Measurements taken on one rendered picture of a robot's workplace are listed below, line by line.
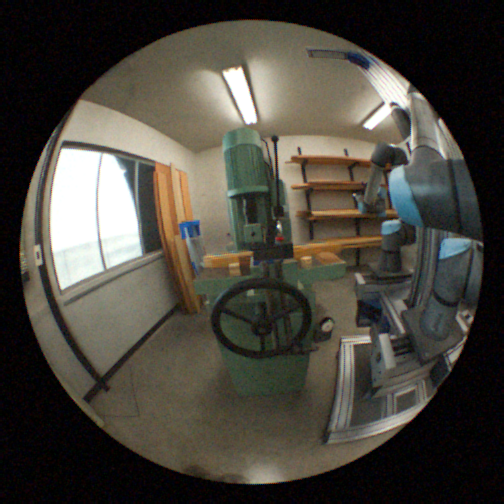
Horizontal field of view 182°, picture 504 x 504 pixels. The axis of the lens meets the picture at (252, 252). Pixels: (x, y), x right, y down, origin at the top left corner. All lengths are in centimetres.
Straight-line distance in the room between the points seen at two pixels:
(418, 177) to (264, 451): 116
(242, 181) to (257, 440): 134
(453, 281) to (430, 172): 30
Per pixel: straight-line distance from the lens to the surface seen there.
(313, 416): 116
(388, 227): 81
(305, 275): 61
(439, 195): 18
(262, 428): 113
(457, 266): 43
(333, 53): 108
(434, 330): 47
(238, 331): 72
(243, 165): 67
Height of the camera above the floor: 110
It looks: 11 degrees down
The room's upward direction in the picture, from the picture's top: 7 degrees counter-clockwise
